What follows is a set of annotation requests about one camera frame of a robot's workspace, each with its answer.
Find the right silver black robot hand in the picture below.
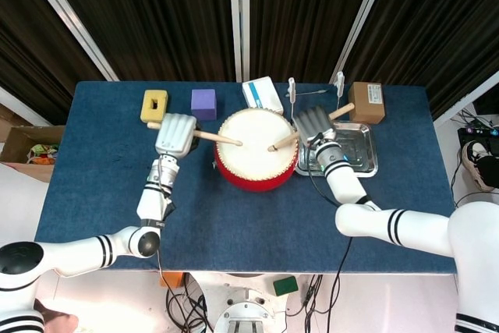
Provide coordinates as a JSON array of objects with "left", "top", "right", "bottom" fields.
[{"left": 292, "top": 105, "right": 338, "bottom": 146}]

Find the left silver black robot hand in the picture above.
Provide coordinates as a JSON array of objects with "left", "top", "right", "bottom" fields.
[{"left": 154, "top": 112, "right": 200, "bottom": 161}]

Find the wooden drumstick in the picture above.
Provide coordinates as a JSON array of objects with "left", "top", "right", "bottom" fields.
[
  {"left": 147, "top": 121, "right": 243, "bottom": 147},
  {"left": 267, "top": 102, "right": 356, "bottom": 153}
]

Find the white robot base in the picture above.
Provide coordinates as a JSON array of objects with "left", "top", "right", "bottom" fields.
[{"left": 186, "top": 270, "right": 313, "bottom": 333}]

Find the red drum with white head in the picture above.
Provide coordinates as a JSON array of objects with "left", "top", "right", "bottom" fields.
[{"left": 213, "top": 108, "right": 300, "bottom": 193}]

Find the yellow sponge with hole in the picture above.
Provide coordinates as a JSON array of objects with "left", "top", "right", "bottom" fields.
[{"left": 140, "top": 89, "right": 169, "bottom": 125}]

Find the purple foam cube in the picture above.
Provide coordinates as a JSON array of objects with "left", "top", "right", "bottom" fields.
[{"left": 190, "top": 88, "right": 218, "bottom": 122}]

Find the brown cardboard box with label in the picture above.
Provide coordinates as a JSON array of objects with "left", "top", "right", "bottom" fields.
[{"left": 347, "top": 81, "right": 387, "bottom": 125}]

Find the shiny metal tray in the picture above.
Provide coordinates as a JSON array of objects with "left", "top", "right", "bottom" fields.
[{"left": 292, "top": 120, "right": 379, "bottom": 178}]

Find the white box with blue stripe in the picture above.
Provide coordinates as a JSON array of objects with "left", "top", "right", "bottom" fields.
[{"left": 241, "top": 76, "right": 285, "bottom": 114}]

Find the black pleated curtain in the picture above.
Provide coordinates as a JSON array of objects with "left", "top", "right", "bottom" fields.
[
  {"left": 249, "top": 0, "right": 381, "bottom": 84},
  {"left": 342, "top": 0, "right": 499, "bottom": 119},
  {"left": 38, "top": 0, "right": 238, "bottom": 83},
  {"left": 0, "top": 0, "right": 103, "bottom": 126}
]

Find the blue fabric table mat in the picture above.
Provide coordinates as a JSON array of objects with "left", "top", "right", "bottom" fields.
[{"left": 34, "top": 81, "right": 458, "bottom": 275}]

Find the colourful packaging bag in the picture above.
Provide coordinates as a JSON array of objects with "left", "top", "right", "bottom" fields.
[{"left": 26, "top": 143, "right": 59, "bottom": 166}]

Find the orange block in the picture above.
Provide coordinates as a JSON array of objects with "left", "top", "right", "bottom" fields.
[{"left": 160, "top": 271, "right": 185, "bottom": 288}]

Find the black power strip with plugs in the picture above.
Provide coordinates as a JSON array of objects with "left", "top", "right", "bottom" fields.
[{"left": 456, "top": 108, "right": 499, "bottom": 147}]

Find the open cardboard box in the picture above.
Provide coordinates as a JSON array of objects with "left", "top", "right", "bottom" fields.
[{"left": 0, "top": 125, "right": 66, "bottom": 184}]

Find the white and black sneaker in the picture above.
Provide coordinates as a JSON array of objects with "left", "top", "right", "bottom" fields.
[{"left": 461, "top": 140, "right": 496, "bottom": 193}]

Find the green block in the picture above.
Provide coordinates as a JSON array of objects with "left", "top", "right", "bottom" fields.
[{"left": 272, "top": 275, "right": 299, "bottom": 297}]

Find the black trouser leg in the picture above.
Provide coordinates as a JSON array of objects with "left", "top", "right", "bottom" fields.
[{"left": 477, "top": 153, "right": 499, "bottom": 190}]

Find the white frame post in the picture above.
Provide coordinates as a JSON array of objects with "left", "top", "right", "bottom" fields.
[
  {"left": 17, "top": 0, "right": 120, "bottom": 83},
  {"left": 331, "top": 0, "right": 395, "bottom": 85},
  {"left": 228, "top": 0, "right": 251, "bottom": 83}
]

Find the white frame bar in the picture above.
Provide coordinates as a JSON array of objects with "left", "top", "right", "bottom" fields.
[
  {"left": 431, "top": 71, "right": 499, "bottom": 129},
  {"left": 0, "top": 86, "right": 54, "bottom": 128}
]

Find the black cable tangle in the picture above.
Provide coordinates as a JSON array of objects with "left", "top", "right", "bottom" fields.
[
  {"left": 165, "top": 285, "right": 214, "bottom": 333},
  {"left": 286, "top": 274, "right": 342, "bottom": 317}
]

